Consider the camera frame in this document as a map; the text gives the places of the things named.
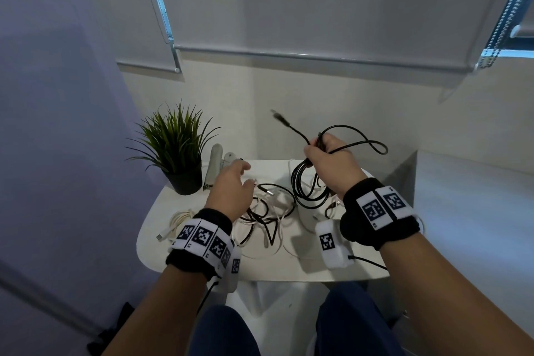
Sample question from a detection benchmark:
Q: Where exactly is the wide white roller blind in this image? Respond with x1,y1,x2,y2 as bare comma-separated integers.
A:
144,0,528,73

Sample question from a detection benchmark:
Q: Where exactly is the person's right hand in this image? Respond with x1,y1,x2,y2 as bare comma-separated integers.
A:
303,132,368,201

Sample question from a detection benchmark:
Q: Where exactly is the black wristband with marker tags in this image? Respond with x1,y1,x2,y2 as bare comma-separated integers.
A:
165,208,243,281
340,177,421,251

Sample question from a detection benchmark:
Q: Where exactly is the person's leg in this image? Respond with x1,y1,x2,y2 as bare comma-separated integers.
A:
315,281,406,356
187,304,261,356

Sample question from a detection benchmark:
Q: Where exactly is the grey oblong device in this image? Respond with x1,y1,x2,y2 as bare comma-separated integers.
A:
203,144,224,191

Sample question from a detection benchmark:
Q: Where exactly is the black usb cable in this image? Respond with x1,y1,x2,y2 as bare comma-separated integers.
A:
270,109,389,210

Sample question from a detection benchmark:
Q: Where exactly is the thin black camera cord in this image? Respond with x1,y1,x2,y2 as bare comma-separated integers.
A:
196,280,220,315
347,255,389,272

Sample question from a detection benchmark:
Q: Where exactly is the beige charging cable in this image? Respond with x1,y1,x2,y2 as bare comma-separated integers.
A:
156,209,195,243

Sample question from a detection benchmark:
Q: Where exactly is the green plant in black pot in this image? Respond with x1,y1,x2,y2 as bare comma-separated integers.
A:
125,102,222,196

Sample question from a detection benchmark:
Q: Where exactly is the person's left hand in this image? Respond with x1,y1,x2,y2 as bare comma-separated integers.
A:
204,159,256,223

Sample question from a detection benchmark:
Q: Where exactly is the person's right leg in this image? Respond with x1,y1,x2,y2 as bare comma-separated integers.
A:
315,281,406,356

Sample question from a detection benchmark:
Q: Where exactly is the person's right forearm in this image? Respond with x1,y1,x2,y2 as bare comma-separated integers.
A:
382,233,534,356

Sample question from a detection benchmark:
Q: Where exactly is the person's left leg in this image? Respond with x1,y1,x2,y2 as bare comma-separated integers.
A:
187,304,261,356

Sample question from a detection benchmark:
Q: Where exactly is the person's left forearm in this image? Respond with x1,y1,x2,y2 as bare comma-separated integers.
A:
102,264,209,356

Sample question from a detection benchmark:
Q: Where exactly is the metal bead chain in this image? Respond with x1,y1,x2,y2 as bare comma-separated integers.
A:
477,0,534,70

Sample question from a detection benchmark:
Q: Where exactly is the pile of cables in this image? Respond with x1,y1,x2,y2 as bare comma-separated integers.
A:
233,159,424,260

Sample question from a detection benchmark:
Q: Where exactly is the white charger adapter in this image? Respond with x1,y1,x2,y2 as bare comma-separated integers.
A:
273,191,298,212

